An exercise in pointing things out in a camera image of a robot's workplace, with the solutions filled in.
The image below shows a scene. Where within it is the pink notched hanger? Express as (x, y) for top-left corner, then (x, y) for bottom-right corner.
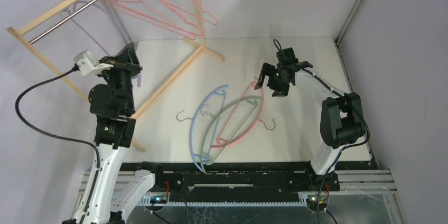
(107, 0), (203, 40)

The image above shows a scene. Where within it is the pink curved plastic hanger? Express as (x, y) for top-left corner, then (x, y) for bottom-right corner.
(211, 81), (276, 150)

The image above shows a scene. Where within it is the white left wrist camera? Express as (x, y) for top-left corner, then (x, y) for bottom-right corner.
(74, 50), (114, 76)

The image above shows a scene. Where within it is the purple plastic hanger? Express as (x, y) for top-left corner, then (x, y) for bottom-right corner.
(63, 0), (143, 88)

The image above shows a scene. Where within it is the left aluminium frame post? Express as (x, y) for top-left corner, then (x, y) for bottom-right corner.
(98, 0), (132, 44)

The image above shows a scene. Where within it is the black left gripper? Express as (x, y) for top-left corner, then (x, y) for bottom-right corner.
(98, 43), (144, 112)

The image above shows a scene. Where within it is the aluminium frame post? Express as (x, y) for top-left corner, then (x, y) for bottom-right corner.
(334, 0), (364, 46)
(98, 0), (132, 44)

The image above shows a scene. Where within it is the metal rack hanging rod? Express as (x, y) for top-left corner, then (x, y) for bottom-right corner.
(29, 0), (99, 44)

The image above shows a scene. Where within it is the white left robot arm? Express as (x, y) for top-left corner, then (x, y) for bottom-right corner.
(64, 43), (165, 223)

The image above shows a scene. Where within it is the green plastic hanger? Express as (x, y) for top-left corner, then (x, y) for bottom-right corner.
(202, 101), (258, 166)

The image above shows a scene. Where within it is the wooden clothes rack frame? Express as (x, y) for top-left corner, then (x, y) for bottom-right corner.
(6, 0), (226, 152)

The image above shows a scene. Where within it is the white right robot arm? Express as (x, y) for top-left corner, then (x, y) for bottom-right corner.
(255, 48), (367, 190)

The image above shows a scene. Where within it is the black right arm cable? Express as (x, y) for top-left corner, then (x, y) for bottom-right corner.
(273, 39), (371, 150)

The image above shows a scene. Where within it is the right aluminium frame post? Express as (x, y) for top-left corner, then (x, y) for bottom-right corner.
(334, 0), (364, 46)

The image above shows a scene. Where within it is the blue plastic hanger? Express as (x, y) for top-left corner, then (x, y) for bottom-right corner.
(176, 85), (229, 173)

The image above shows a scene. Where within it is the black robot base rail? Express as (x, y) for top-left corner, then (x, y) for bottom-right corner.
(116, 161), (378, 204)

